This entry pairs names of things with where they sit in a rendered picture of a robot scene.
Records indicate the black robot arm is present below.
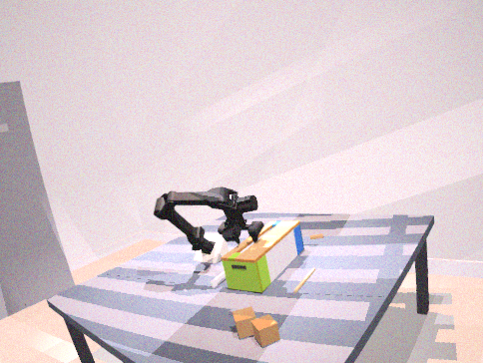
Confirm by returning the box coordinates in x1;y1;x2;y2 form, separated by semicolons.
154;186;258;254

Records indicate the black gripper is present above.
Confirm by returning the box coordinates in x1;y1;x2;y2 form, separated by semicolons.
218;213;264;242

